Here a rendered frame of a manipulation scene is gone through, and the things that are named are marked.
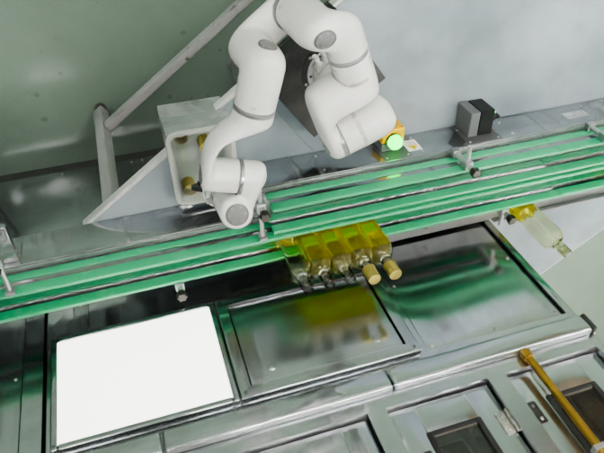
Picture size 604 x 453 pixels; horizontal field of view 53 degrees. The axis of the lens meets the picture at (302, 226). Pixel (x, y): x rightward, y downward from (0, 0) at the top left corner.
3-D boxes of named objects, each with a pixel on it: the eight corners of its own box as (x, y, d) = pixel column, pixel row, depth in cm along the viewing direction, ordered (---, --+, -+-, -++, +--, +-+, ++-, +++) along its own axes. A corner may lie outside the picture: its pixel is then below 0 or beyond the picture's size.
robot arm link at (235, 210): (226, 163, 123) (271, 166, 126) (218, 149, 132) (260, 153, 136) (218, 231, 128) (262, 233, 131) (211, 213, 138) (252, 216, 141)
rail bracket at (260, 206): (251, 224, 167) (262, 252, 158) (246, 173, 156) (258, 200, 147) (262, 222, 168) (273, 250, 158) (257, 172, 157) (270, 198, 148)
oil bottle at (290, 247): (270, 238, 173) (292, 288, 157) (270, 223, 169) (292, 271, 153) (289, 234, 174) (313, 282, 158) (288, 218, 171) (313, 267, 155)
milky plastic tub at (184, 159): (173, 190, 168) (177, 208, 161) (159, 119, 154) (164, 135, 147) (234, 179, 172) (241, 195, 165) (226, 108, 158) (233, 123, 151)
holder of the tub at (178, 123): (176, 204, 172) (181, 220, 166) (160, 119, 155) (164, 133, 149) (235, 193, 176) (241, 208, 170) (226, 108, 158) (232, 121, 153)
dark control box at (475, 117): (453, 124, 185) (467, 137, 179) (457, 101, 180) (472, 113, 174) (477, 120, 187) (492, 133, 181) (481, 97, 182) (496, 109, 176)
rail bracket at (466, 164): (446, 155, 175) (469, 180, 165) (449, 133, 170) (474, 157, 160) (458, 153, 176) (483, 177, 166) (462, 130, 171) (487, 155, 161)
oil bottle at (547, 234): (508, 212, 198) (557, 263, 178) (509, 199, 194) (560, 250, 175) (523, 207, 199) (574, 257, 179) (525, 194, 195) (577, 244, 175)
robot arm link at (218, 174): (271, 96, 123) (252, 180, 136) (208, 89, 119) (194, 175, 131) (279, 118, 117) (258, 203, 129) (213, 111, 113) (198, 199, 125)
